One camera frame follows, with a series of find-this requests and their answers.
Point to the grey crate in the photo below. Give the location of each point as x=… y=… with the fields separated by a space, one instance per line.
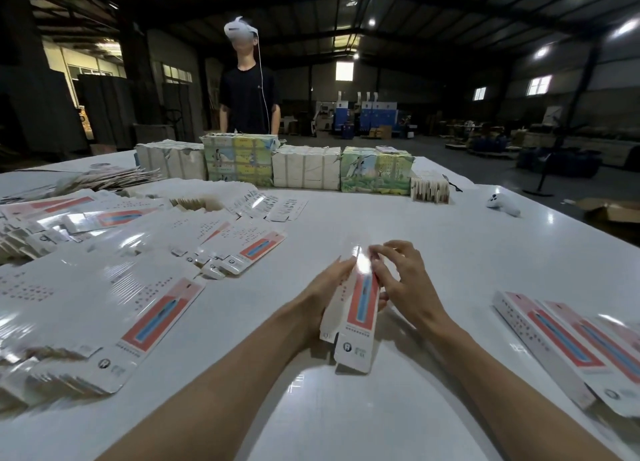
x=152 y=134

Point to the small black tool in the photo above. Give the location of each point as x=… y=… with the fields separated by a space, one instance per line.
x=452 y=184

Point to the white headset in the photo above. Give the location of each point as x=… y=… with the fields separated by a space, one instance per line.
x=240 y=31

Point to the person's right forearm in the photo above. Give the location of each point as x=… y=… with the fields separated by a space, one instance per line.
x=520 y=391

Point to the small white object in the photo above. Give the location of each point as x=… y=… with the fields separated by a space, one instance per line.
x=503 y=204

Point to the small beige card stack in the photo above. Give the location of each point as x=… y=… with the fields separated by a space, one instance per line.
x=430 y=190

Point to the double wall window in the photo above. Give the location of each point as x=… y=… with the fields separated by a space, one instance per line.
x=539 y=85

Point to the green printed carton bundle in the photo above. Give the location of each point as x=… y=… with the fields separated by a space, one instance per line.
x=376 y=171

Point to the open cardboard box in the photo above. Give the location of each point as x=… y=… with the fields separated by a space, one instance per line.
x=610 y=216

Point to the green yellow carton bundle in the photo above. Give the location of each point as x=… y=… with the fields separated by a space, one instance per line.
x=240 y=159

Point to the small wall window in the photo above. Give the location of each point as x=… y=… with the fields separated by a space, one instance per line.
x=480 y=93

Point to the red white carton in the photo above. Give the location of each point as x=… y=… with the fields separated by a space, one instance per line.
x=358 y=326

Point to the row of white cartons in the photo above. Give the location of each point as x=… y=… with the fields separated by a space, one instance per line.
x=172 y=161
x=307 y=168

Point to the blue machine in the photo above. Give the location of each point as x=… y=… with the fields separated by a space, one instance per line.
x=378 y=118

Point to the blue bins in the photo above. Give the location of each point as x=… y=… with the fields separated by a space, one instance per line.
x=560 y=163

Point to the person's left forearm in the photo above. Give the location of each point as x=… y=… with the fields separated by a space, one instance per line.
x=215 y=396

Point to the square bright window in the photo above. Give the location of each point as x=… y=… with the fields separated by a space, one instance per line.
x=344 y=71

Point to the black floor stand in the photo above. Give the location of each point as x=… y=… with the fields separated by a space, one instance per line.
x=560 y=151

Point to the person's right hand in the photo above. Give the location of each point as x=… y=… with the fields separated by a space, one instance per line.
x=412 y=286

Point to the person's left hand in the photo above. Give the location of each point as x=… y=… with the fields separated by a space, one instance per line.
x=315 y=301

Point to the pile of carton blanks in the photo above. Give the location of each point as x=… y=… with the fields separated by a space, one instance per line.
x=100 y=281

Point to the pile of grey flat sheets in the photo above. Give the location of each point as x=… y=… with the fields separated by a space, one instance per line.
x=75 y=179

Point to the dark grey cabinet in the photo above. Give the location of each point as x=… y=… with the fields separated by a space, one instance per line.
x=105 y=111

